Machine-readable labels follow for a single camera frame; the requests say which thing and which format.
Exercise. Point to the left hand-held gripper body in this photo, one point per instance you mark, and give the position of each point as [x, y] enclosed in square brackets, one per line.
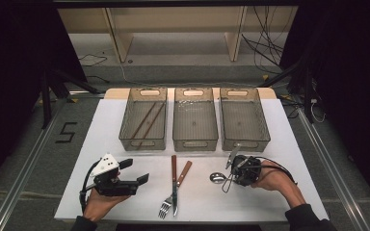
[112, 187]

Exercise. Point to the light wooden shelf unit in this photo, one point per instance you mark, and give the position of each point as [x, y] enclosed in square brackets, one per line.
[173, 19]

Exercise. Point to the white table mat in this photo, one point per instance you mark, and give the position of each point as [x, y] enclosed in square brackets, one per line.
[106, 138]

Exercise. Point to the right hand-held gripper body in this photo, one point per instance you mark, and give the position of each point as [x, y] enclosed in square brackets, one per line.
[249, 171]

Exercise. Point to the black curtain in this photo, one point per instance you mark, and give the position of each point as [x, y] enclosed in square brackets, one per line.
[350, 80]
[13, 64]

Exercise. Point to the aluminium floor rail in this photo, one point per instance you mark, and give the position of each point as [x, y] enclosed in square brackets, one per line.
[330, 163]
[25, 170]

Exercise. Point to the steel spoon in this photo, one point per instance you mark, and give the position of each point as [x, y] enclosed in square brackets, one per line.
[217, 177]

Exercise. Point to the black metal stand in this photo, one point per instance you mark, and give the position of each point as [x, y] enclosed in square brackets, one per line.
[46, 102]
[307, 93]

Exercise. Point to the person's left hand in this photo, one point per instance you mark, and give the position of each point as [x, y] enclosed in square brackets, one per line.
[101, 205]

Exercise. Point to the light wooden table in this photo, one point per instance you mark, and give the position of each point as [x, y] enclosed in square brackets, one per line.
[117, 93]

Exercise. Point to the person's right hand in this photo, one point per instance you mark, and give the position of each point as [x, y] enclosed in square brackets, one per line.
[274, 179]

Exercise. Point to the smoky clear plastic bin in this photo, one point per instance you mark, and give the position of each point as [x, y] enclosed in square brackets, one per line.
[244, 123]
[195, 123]
[144, 122]

